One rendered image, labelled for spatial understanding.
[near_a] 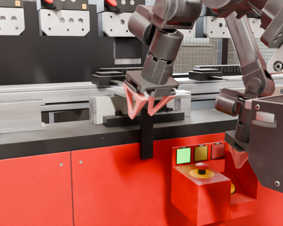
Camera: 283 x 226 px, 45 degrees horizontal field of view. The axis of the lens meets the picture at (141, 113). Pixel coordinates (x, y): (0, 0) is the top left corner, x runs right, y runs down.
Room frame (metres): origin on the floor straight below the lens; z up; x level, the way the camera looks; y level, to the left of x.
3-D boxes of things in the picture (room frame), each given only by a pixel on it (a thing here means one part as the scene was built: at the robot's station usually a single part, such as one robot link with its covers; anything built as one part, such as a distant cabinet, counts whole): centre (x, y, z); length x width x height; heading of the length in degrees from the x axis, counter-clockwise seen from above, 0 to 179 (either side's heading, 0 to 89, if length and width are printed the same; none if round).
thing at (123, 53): (1.24, 0.05, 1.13); 0.10 x 0.02 x 0.10; 114
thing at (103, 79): (1.38, 0.11, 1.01); 0.26 x 0.12 x 0.05; 24
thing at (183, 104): (1.26, 0.00, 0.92); 0.39 x 0.06 x 0.10; 114
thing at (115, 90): (1.10, -0.01, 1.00); 0.26 x 0.18 x 0.01; 24
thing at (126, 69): (1.69, 0.02, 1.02); 0.37 x 0.06 x 0.04; 114
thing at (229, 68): (1.92, -0.49, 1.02); 0.44 x 0.06 x 0.04; 114
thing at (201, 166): (0.94, -0.17, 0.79); 0.04 x 0.04 x 0.04
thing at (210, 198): (0.97, -0.21, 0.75); 0.20 x 0.16 x 0.18; 112
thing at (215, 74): (1.58, -0.34, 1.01); 0.26 x 0.12 x 0.05; 24
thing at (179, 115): (1.20, -0.01, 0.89); 0.30 x 0.05 x 0.03; 114
